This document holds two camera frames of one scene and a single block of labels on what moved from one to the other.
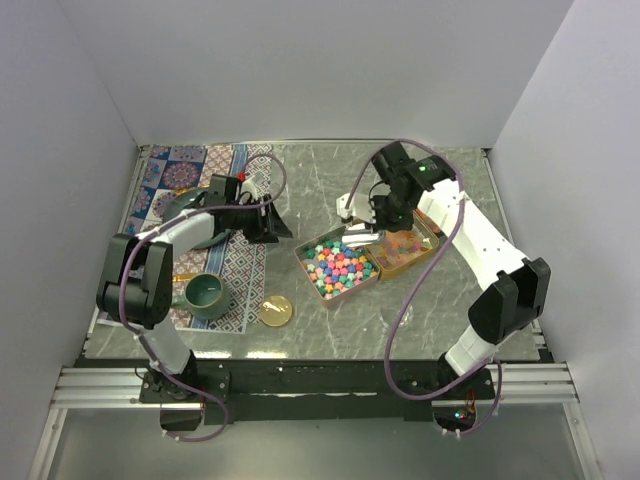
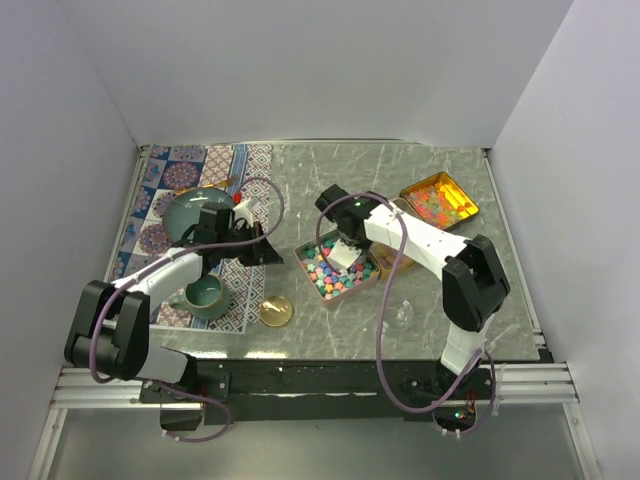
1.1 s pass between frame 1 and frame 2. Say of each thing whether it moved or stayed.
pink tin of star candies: stayed
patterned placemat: stayed
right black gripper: moved
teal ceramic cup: stayed
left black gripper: moved
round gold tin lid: stayed
